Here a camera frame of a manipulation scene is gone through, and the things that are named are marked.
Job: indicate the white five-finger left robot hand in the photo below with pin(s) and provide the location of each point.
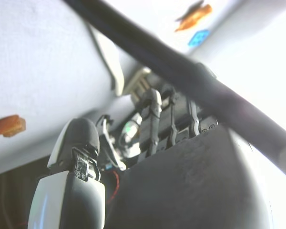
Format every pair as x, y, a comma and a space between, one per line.
181, 186

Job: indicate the long leek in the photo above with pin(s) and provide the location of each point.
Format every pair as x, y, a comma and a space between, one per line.
157, 55

